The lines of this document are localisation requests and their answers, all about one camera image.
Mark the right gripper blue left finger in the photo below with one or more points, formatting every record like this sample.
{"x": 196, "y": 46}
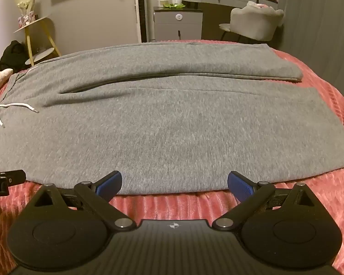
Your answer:
{"x": 96, "y": 196}

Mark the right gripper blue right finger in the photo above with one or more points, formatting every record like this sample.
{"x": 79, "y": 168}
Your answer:
{"x": 251, "y": 196}

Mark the grey sweatpants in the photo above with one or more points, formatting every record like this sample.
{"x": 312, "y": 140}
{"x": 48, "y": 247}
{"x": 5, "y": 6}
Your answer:
{"x": 172, "y": 117}

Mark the pink ribbed bed blanket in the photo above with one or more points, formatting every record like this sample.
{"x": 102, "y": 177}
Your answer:
{"x": 328, "y": 187}

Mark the black bag on floor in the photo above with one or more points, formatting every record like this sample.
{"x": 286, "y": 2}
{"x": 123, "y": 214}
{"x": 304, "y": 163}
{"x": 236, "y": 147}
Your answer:
{"x": 14, "y": 57}

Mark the yellow legged side table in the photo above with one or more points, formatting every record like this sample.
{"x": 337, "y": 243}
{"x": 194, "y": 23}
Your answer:
{"x": 38, "y": 40}

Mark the grey upholstered chair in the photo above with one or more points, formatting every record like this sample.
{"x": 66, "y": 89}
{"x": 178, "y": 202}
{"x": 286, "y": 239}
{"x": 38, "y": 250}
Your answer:
{"x": 255, "y": 21}

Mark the grey drawer nightstand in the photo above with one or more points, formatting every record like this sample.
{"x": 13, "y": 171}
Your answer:
{"x": 177, "y": 24}

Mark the wrapped flower bouquet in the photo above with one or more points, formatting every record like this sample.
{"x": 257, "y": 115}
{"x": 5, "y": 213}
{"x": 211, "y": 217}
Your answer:
{"x": 27, "y": 12}

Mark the grey vanity desk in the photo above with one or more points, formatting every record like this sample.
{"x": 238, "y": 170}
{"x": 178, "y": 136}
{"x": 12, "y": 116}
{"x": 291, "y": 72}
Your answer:
{"x": 216, "y": 12}

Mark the green tray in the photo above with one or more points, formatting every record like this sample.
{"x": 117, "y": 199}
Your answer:
{"x": 174, "y": 6}

